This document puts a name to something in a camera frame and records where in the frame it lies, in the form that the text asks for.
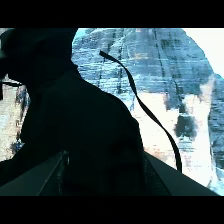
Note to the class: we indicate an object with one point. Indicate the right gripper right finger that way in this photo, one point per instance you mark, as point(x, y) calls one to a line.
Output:
point(173, 185)

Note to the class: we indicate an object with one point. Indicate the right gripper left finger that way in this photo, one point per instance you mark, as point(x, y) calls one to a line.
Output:
point(36, 181)

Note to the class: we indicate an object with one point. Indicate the black garment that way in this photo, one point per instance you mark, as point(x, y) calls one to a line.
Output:
point(83, 126)

